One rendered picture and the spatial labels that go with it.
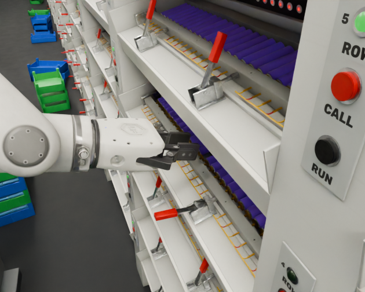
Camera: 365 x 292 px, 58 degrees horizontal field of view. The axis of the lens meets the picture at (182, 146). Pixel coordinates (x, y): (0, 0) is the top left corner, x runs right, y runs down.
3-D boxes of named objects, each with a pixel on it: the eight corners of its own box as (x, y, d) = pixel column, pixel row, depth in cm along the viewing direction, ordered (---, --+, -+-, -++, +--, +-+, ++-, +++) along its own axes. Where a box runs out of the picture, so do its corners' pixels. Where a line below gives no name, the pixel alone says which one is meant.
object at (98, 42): (122, 110, 97) (104, 68, 88) (90, 53, 144) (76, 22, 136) (184, 84, 100) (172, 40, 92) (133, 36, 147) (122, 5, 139)
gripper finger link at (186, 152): (168, 151, 50) (207, 152, 53) (162, 141, 53) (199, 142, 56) (164, 168, 52) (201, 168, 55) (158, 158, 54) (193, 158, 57)
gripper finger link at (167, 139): (156, 132, 55) (191, 134, 58) (150, 124, 58) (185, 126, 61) (152, 149, 57) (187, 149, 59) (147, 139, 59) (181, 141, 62)
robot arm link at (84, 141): (77, 132, 43) (99, 134, 44) (69, 105, 50) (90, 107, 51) (71, 185, 47) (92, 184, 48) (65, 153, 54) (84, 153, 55)
